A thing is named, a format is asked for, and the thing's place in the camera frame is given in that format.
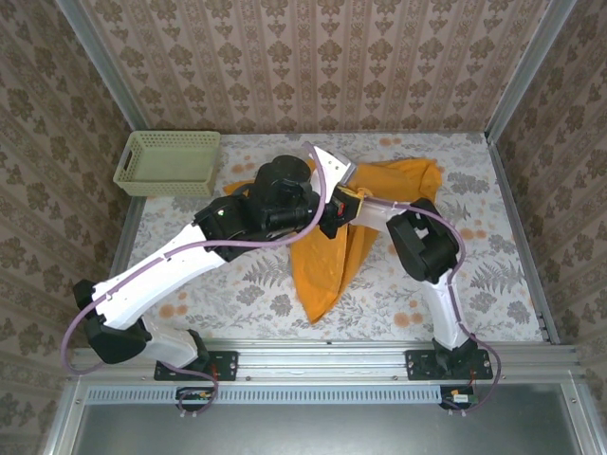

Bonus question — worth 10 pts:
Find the grey metal panel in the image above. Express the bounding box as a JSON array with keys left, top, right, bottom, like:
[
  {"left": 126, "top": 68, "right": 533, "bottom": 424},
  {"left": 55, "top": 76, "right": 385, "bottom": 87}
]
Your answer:
[{"left": 42, "top": 382, "right": 607, "bottom": 455}]

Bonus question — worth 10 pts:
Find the pale green plastic basket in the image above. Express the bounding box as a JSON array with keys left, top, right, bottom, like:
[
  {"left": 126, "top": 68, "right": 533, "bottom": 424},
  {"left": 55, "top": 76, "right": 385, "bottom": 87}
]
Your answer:
[{"left": 112, "top": 131, "right": 222, "bottom": 198}]

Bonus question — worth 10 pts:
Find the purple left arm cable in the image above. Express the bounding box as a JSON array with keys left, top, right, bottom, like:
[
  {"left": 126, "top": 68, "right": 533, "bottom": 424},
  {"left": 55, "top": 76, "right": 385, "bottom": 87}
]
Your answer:
[{"left": 60, "top": 141, "right": 331, "bottom": 421}]

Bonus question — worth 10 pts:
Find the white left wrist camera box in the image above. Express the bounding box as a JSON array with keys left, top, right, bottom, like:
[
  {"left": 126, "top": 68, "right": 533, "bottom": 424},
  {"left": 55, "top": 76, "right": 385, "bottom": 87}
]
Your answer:
[{"left": 310, "top": 146, "right": 359, "bottom": 191}]

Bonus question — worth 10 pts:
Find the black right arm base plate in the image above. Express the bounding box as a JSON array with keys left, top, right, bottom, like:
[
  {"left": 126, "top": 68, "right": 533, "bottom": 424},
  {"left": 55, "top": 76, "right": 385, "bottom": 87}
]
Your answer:
[{"left": 405, "top": 349, "right": 494, "bottom": 382}]

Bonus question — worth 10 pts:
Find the orange t-shirt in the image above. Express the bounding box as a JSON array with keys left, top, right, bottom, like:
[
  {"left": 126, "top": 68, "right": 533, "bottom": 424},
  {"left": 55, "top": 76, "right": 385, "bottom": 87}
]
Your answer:
[{"left": 222, "top": 157, "right": 445, "bottom": 327}]

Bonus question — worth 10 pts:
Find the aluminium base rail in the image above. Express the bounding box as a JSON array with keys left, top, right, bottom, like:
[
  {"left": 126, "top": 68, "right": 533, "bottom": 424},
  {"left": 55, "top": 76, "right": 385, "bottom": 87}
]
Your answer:
[{"left": 70, "top": 337, "right": 580, "bottom": 383}]

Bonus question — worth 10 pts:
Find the aluminium frame post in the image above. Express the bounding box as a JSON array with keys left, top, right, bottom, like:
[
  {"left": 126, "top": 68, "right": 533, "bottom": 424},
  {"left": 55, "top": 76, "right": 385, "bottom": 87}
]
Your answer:
[
  {"left": 486, "top": 0, "right": 578, "bottom": 143},
  {"left": 55, "top": 0, "right": 149, "bottom": 133}
]

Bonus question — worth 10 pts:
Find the small electronics board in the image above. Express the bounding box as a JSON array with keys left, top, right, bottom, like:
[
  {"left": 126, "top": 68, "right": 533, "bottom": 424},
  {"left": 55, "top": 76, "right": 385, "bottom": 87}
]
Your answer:
[
  {"left": 439, "top": 385, "right": 478, "bottom": 411},
  {"left": 175, "top": 386, "right": 215, "bottom": 412}
]

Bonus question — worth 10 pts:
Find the grey slotted cable duct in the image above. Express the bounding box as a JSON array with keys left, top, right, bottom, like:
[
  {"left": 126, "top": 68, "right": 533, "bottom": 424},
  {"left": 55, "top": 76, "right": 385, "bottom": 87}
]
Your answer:
[{"left": 84, "top": 383, "right": 443, "bottom": 406}]

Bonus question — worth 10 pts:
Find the floral patterned tablecloth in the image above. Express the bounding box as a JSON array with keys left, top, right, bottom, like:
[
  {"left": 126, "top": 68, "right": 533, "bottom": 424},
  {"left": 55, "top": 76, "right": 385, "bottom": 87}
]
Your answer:
[{"left": 107, "top": 132, "right": 546, "bottom": 342}]

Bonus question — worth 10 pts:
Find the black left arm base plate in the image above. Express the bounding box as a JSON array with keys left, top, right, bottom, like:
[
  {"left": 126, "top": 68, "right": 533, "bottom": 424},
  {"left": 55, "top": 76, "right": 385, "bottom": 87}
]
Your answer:
[{"left": 154, "top": 349, "right": 239, "bottom": 382}]

